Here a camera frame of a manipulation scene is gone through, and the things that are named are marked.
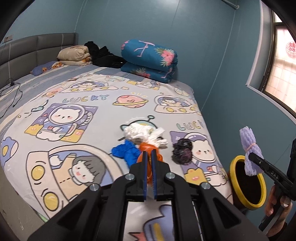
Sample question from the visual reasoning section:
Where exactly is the purple foam fruit net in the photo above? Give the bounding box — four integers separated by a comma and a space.
239, 126, 263, 176

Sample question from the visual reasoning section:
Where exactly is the black clothes pile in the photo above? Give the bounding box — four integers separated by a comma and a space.
84, 41, 126, 69

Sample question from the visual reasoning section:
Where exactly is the blue cartoon pillow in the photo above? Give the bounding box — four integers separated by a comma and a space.
31, 61, 64, 76

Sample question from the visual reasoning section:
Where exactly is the blue floral folded quilt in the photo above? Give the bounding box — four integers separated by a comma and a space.
121, 39, 178, 83

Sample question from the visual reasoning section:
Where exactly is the black charging cable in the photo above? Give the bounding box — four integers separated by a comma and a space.
0, 78, 23, 119

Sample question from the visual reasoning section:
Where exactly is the person's right hand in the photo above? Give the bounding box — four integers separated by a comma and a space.
264, 185, 294, 237

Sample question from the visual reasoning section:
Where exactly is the wall power socket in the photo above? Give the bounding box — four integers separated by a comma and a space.
3, 35, 13, 43

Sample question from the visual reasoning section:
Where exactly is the beige folded blanket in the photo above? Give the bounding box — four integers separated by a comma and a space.
57, 45, 92, 66

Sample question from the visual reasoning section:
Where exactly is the grey padded headboard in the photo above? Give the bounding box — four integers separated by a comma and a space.
0, 33, 78, 88

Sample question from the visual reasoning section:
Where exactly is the window with grey frame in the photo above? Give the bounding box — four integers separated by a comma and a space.
245, 1, 295, 123

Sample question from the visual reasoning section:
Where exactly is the black plastic bag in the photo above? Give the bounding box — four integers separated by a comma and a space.
173, 138, 193, 165

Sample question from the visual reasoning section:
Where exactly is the white tissue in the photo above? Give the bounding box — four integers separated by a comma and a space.
123, 123, 168, 148

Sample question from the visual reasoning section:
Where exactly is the cartoon print bed sheet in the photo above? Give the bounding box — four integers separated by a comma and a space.
0, 63, 234, 241

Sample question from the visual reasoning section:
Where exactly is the yellow rimmed trash bin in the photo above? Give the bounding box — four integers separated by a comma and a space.
228, 155, 267, 213

